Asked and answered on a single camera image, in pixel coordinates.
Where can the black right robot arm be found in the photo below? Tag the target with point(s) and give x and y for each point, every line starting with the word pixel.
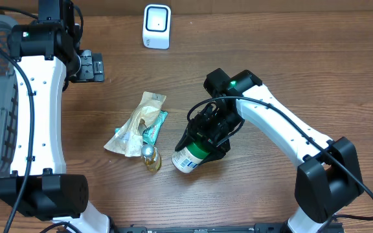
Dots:
pixel 328 172

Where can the green lid jar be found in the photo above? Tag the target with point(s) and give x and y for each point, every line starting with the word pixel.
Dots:
pixel 189 158

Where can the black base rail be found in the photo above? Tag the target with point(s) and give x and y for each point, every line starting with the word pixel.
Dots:
pixel 199 229

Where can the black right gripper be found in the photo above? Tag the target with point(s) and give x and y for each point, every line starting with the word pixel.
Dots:
pixel 200 126

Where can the brown snack package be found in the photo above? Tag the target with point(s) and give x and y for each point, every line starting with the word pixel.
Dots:
pixel 128 140

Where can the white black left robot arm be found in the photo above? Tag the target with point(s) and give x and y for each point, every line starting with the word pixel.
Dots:
pixel 46 56

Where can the yellow oil bottle silver cap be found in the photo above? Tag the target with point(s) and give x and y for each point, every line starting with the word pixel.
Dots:
pixel 151 158

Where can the white black barcode scanner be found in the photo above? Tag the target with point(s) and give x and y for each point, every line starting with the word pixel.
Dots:
pixel 156 26

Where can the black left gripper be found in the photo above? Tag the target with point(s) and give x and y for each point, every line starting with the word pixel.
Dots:
pixel 87 66

